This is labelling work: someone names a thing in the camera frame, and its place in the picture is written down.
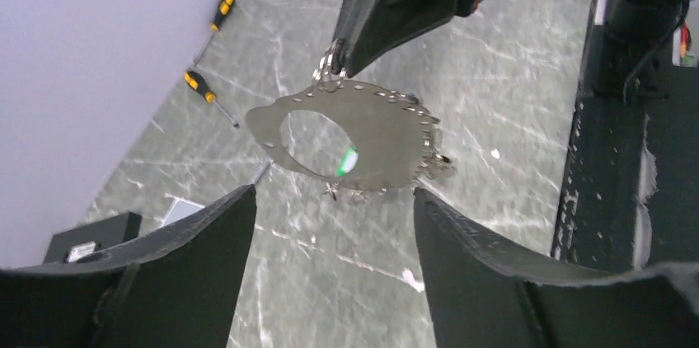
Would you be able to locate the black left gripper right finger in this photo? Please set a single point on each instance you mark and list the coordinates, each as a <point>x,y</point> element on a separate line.
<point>485,290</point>

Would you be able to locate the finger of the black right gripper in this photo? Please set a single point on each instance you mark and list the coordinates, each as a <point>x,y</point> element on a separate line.
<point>367,29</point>

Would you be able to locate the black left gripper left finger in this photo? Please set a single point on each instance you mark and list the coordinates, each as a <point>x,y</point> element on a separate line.
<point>175,287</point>

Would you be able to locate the black box with label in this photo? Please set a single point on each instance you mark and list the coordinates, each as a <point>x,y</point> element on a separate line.
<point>84,240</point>

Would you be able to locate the black yellow screwdriver far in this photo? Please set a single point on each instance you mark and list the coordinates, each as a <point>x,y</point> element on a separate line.
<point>223,10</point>

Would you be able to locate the black yellow screwdriver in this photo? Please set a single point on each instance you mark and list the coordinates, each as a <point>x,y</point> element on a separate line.
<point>198,84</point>
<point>223,10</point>

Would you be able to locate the black yellow screwdriver near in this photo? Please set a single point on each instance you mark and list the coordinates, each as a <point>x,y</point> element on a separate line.
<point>198,84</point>

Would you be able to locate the white network switch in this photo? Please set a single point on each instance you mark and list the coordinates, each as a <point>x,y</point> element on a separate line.
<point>180,209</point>

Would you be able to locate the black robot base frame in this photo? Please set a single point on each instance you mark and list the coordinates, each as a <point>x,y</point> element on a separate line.
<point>629,196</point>

